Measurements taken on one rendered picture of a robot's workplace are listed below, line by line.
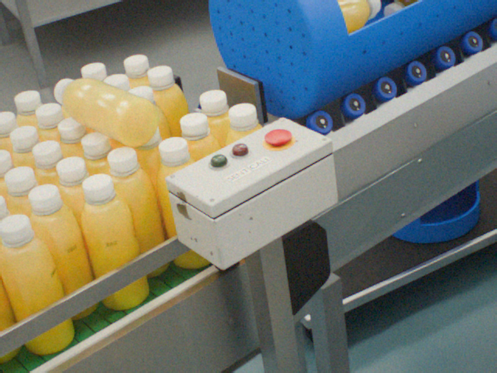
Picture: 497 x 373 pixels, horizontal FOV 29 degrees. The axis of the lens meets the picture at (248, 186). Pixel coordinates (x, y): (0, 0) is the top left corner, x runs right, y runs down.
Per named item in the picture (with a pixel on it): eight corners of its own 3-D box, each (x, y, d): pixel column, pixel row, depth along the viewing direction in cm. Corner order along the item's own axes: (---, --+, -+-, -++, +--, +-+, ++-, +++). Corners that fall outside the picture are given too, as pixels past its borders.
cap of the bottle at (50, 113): (33, 125, 143) (30, 115, 142) (43, 113, 146) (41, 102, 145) (57, 125, 142) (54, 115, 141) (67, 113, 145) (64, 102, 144)
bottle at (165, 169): (173, 274, 136) (150, 170, 127) (171, 247, 142) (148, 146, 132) (220, 266, 136) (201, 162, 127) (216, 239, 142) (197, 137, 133)
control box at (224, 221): (339, 203, 128) (332, 137, 122) (223, 272, 118) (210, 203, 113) (290, 178, 135) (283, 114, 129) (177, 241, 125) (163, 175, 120)
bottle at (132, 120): (126, 95, 125) (57, 67, 137) (113, 144, 126) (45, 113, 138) (166, 102, 130) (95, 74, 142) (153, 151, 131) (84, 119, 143)
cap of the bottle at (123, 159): (119, 176, 127) (116, 164, 126) (104, 166, 130) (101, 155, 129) (143, 163, 129) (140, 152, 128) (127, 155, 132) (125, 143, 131)
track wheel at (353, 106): (359, 86, 159) (352, 91, 160) (339, 96, 157) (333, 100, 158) (372, 110, 159) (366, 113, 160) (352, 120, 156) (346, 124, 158)
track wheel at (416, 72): (420, 54, 166) (414, 59, 168) (402, 64, 164) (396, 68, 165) (432, 77, 166) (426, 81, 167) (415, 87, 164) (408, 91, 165)
